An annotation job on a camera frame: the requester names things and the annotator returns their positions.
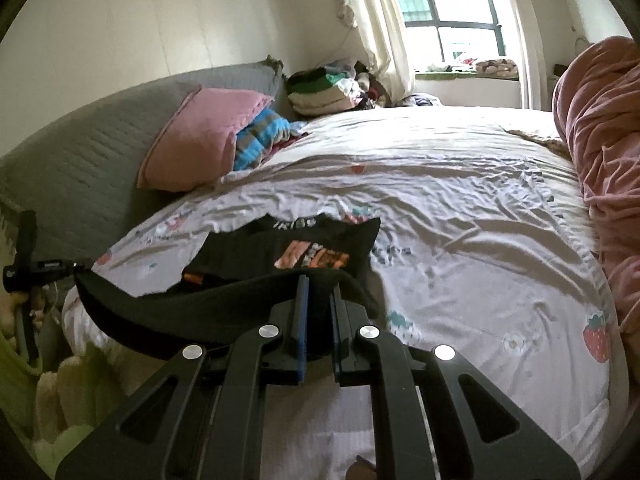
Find patterned folded cloth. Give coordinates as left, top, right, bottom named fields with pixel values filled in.
left=474, top=58, right=521, bottom=79

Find pink quilted pillow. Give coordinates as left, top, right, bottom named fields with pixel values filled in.
left=136, top=86, right=277, bottom=194

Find dark framed window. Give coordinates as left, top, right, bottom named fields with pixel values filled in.
left=392, top=0, right=521, bottom=72

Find grey quilted headboard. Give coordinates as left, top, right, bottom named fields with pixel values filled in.
left=0, top=57, right=285, bottom=266

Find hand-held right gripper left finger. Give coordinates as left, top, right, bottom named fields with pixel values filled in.
left=54, top=274, right=312, bottom=480

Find pink blanket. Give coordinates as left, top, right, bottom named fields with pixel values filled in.
left=551, top=35, right=640, bottom=333

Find dark crumpled clothes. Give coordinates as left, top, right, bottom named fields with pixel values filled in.
left=402, top=92, right=443, bottom=109

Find cream window curtain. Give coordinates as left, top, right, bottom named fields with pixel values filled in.
left=334, top=0, right=417, bottom=107
left=500, top=0, right=548, bottom=111

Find cream plush toy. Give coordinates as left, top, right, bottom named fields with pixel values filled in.
left=32, top=350, right=128, bottom=466

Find printed white bed sheet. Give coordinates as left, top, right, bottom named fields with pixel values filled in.
left=61, top=105, right=630, bottom=480

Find blue plaid cloth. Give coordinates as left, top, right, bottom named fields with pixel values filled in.
left=231, top=106, right=310, bottom=172

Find green windowsill mat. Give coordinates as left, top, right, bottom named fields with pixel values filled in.
left=414, top=69, right=521, bottom=82

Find black sweater with orange print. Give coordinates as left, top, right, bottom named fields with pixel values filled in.
left=74, top=213, right=385, bottom=362

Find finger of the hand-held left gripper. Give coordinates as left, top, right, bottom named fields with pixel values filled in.
left=30, top=258, right=95, bottom=277

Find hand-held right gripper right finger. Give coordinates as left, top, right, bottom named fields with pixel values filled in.
left=329, top=287, right=582, bottom=480

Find stack of folded clothes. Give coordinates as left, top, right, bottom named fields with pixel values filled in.
left=285, top=59, right=393, bottom=117

